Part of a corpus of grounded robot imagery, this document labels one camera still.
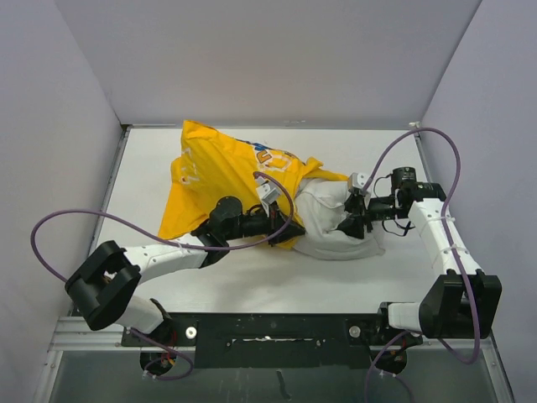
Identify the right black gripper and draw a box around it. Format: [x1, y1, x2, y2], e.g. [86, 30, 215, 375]
[332, 192, 404, 238]

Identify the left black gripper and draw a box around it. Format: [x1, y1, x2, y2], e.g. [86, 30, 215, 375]
[224, 200, 305, 247]

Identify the white pillow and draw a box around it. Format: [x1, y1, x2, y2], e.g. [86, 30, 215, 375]
[293, 179, 385, 260]

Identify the yellow printed pillowcase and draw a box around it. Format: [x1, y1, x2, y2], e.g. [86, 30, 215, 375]
[158, 121, 347, 239]

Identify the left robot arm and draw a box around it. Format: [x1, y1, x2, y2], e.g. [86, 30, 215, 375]
[65, 196, 305, 345]

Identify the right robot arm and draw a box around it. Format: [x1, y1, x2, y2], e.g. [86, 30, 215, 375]
[338, 167, 502, 343]

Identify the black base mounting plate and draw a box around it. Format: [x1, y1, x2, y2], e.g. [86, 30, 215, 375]
[120, 312, 425, 371]

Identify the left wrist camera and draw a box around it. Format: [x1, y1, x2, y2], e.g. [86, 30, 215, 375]
[255, 177, 282, 206]

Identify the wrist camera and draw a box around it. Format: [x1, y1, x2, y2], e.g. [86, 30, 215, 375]
[347, 172, 371, 197]
[255, 177, 282, 206]

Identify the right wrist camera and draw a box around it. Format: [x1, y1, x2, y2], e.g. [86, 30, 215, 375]
[347, 172, 371, 197]

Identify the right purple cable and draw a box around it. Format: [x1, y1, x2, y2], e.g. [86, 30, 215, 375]
[362, 127, 483, 403]

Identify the aluminium frame rail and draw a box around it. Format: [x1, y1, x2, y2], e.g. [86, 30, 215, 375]
[36, 127, 513, 402]

